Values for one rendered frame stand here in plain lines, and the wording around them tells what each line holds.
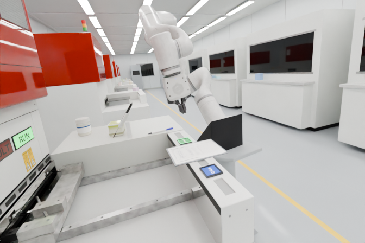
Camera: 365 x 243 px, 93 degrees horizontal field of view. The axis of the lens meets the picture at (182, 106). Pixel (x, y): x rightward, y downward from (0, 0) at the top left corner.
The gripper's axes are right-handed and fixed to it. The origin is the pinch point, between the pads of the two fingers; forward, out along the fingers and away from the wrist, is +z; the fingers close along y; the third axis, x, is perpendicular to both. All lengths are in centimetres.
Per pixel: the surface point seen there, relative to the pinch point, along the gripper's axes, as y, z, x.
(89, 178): -48, 17, 8
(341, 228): 91, 133, -1
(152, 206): -24.5, 23.0, -19.0
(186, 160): -8.2, 13.7, -16.5
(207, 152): 0.8, 15.6, -14.4
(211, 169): -3.1, 14.7, -25.7
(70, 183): -52, 13, 2
